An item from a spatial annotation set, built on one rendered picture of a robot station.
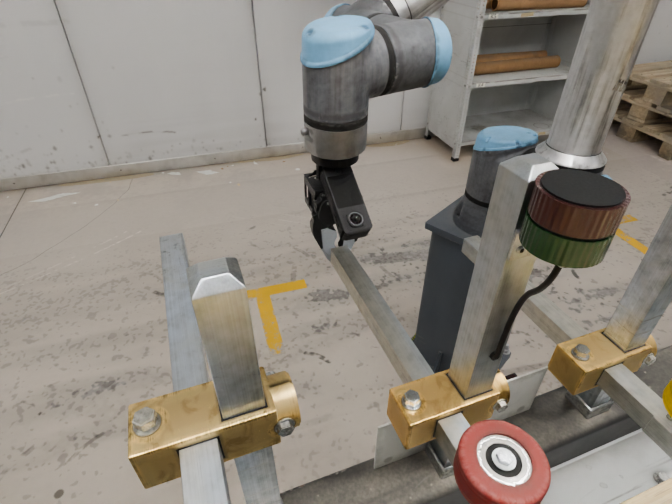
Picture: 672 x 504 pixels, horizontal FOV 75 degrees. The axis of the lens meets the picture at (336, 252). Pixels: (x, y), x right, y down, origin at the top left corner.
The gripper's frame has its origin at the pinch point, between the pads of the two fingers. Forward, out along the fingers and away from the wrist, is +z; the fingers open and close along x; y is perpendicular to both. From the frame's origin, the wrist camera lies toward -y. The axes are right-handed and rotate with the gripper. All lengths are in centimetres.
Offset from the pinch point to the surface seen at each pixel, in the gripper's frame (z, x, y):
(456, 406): -6.1, -1.3, -33.8
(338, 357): 85, -16, 40
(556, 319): -2.0, -24.6, -24.7
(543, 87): 61, -240, 204
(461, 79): 40, -150, 182
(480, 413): -3.2, -4.9, -34.2
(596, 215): -33, -3, -38
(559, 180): -33.7, -3.7, -33.7
